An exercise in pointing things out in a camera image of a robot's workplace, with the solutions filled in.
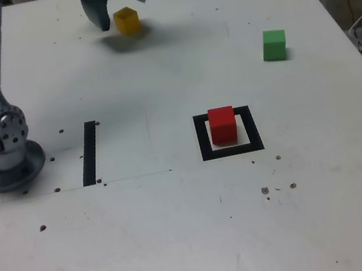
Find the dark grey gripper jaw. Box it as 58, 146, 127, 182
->
79, 0, 116, 36

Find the yellow cube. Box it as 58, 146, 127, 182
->
111, 4, 143, 38

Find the green cube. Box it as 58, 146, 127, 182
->
258, 27, 291, 65

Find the red cube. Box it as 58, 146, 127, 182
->
205, 104, 241, 148

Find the black tape square outline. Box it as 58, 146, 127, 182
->
191, 103, 266, 162

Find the black tape strip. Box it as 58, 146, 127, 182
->
72, 120, 107, 188

